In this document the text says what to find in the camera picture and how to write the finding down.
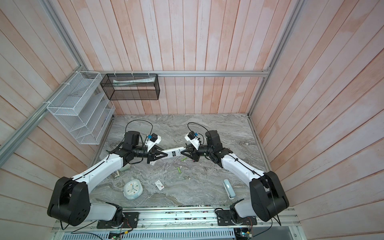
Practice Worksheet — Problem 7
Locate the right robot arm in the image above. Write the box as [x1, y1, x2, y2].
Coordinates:
[181, 130, 290, 222]

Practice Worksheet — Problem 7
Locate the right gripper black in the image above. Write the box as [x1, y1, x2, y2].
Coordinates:
[181, 143, 214, 162]

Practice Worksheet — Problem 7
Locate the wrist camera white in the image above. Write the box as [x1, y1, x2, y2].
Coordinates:
[145, 133, 161, 152]
[185, 131, 201, 150]

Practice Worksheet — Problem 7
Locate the white wire shelf rack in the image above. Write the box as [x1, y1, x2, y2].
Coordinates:
[47, 72, 115, 145]

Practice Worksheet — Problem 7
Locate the small white box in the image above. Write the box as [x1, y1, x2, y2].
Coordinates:
[155, 180, 165, 191]

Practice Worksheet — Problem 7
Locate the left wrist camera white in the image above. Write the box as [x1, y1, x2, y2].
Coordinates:
[145, 133, 161, 152]

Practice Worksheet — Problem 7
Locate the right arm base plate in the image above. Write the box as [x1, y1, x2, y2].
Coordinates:
[214, 199, 257, 227]

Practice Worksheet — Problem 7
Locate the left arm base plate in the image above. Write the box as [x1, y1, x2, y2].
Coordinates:
[97, 202, 140, 229]

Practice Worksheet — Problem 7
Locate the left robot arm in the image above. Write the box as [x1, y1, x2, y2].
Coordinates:
[47, 131, 167, 228]

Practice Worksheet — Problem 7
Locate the white blue alarm clock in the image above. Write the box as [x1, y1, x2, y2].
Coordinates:
[123, 179, 143, 200]

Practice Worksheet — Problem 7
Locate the black mesh basket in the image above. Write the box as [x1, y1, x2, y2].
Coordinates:
[101, 73, 161, 101]

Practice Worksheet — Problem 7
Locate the white remote control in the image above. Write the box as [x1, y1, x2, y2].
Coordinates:
[164, 147, 185, 159]

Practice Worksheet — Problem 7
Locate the paper in black basket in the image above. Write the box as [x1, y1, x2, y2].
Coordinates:
[113, 77, 156, 87]

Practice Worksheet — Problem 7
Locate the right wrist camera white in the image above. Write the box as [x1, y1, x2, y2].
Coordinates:
[185, 131, 201, 150]

